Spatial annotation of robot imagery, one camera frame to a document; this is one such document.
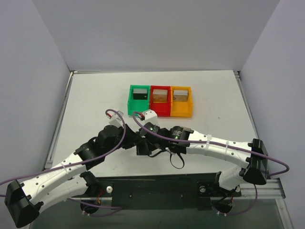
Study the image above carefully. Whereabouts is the black leather card holder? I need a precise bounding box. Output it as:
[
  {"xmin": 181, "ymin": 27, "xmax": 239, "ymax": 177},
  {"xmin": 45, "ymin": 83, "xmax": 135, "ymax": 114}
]
[{"xmin": 136, "ymin": 140, "xmax": 155, "ymax": 156}]

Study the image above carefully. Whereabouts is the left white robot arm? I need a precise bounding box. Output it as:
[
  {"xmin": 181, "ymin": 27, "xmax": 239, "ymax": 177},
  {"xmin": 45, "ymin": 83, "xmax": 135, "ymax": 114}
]
[{"xmin": 4, "ymin": 125, "xmax": 142, "ymax": 228}]

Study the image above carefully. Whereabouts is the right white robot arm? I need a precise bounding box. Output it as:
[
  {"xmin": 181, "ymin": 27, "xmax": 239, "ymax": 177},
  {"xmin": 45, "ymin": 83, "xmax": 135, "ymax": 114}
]
[{"xmin": 139, "ymin": 122, "xmax": 268, "ymax": 191}]

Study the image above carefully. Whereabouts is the brown card stack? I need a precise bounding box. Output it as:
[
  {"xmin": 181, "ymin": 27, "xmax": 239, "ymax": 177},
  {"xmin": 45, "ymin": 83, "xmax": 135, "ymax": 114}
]
[{"xmin": 152, "ymin": 89, "xmax": 168, "ymax": 103}]

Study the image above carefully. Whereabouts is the black card stack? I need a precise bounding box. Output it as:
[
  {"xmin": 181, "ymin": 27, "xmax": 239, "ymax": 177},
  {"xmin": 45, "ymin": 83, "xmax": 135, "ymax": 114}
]
[{"xmin": 132, "ymin": 88, "xmax": 148, "ymax": 100}]

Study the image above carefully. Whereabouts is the red plastic bin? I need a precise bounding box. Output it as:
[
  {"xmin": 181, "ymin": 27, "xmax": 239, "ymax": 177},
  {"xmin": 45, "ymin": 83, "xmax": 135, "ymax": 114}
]
[{"xmin": 149, "ymin": 85, "xmax": 172, "ymax": 117}]

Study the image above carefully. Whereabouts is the green plastic bin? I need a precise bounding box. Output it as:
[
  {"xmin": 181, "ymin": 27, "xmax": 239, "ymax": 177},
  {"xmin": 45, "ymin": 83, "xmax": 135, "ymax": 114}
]
[{"xmin": 127, "ymin": 85, "xmax": 151, "ymax": 116}]

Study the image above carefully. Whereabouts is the orange plastic bin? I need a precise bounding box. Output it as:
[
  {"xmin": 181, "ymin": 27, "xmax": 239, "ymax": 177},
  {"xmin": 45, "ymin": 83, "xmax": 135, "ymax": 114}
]
[{"xmin": 170, "ymin": 86, "xmax": 193, "ymax": 118}]

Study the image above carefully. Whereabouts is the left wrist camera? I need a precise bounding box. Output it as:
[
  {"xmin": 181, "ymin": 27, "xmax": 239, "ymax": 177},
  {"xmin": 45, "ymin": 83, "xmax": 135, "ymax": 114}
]
[{"xmin": 109, "ymin": 111, "xmax": 124, "ymax": 128}]

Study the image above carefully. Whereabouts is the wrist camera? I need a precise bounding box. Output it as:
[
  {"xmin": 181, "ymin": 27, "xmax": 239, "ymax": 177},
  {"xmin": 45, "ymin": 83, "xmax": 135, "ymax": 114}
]
[
  {"xmin": 143, "ymin": 109, "xmax": 159, "ymax": 125},
  {"xmin": 109, "ymin": 111, "xmax": 124, "ymax": 128}
]

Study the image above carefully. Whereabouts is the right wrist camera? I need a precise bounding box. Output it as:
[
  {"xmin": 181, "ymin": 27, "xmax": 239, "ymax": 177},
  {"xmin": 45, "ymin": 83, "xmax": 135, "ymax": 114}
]
[{"xmin": 143, "ymin": 109, "xmax": 159, "ymax": 125}]

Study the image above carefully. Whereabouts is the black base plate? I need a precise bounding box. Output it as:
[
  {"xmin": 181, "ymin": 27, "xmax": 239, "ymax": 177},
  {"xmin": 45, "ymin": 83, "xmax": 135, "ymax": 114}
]
[{"xmin": 81, "ymin": 173, "xmax": 241, "ymax": 210}]

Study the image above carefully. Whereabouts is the aluminium frame rail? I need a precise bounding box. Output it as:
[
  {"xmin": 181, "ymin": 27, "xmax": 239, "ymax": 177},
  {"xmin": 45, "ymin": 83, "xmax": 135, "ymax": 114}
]
[{"xmin": 43, "ymin": 71, "xmax": 74, "ymax": 169}]

